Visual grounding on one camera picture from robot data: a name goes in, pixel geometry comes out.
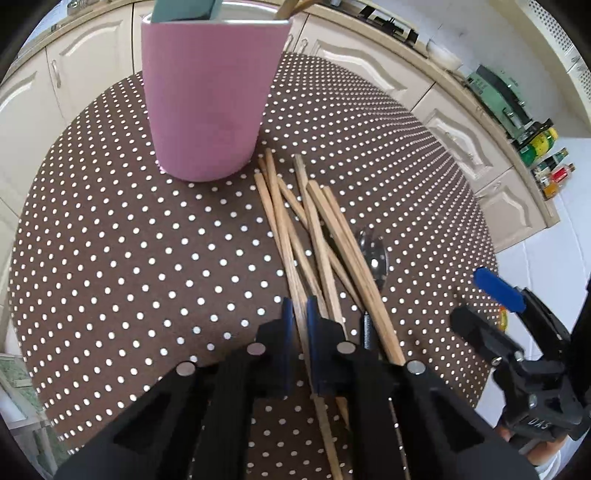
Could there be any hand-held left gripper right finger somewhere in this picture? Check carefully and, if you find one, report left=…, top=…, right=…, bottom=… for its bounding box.
left=306, top=295, right=540, bottom=480

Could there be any metal frame side shelf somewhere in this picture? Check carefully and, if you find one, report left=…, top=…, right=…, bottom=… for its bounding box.
left=0, top=353, right=56, bottom=467

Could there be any pink utensil holder cup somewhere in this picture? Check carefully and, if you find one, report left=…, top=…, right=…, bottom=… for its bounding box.
left=140, top=0, right=293, bottom=183

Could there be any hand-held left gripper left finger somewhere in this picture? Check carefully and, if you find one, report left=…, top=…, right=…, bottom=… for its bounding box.
left=54, top=298, right=297, bottom=480

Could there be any dark sauce bottle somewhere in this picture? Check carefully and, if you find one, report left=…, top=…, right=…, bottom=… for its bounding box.
left=531, top=148, right=568, bottom=178

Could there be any white bowl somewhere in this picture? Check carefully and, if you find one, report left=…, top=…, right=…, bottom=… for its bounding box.
left=427, top=39, right=464, bottom=70

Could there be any dark glass bottle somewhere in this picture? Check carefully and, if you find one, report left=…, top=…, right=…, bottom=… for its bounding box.
left=508, top=119, right=553, bottom=145

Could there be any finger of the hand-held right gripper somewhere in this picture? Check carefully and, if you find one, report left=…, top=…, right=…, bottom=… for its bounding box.
left=473, top=268, right=572, bottom=361
left=450, top=305, right=526, bottom=366

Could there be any black handled metal spoon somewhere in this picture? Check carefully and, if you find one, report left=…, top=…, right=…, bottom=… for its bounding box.
left=358, top=227, right=389, bottom=356

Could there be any cream lattice door cabinet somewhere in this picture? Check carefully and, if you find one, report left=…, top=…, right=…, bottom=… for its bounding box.
left=526, top=0, right=591, bottom=100

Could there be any green bottle yellow cap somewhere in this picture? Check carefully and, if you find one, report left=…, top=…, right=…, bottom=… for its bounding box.
left=519, top=127, right=559, bottom=164

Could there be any pile of wooden chopsticks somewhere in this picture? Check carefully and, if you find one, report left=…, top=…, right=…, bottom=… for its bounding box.
left=254, top=154, right=407, bottom=428

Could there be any orange sauce bottle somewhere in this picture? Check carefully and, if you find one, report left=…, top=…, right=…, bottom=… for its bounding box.
left=538, top=164, right=575, bottom=200

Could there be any round polka-dot table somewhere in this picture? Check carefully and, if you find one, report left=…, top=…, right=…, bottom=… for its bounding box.
left=7, top=52, right=504, bottom=480

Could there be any green electric hot pot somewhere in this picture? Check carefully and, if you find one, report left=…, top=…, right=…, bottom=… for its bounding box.
left=464, top=65, right=532, bottom=139

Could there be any person's right forearm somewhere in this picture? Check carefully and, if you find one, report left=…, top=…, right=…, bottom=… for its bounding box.
left=531, top=450, right=573, bottom=480

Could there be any light blue sheathed knife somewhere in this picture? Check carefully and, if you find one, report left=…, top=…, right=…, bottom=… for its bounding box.
left=151, top=0, right=223, bottom=23

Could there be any person's right hand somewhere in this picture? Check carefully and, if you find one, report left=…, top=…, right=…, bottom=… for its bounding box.
left=496, top=427, right=566, bottom=467

